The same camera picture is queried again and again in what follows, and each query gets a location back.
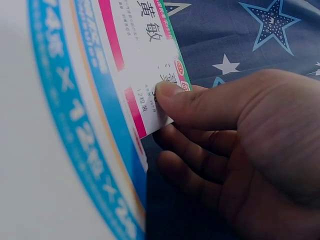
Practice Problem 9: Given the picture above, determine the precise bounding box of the person's right hand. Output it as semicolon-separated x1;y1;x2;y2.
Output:
151;69;320;240

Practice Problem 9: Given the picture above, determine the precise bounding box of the white pink striped medicine box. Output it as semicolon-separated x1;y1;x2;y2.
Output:
97;0;194;140

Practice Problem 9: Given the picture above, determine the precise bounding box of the white blue printed package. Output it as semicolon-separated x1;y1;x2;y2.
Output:
0;0;149;240

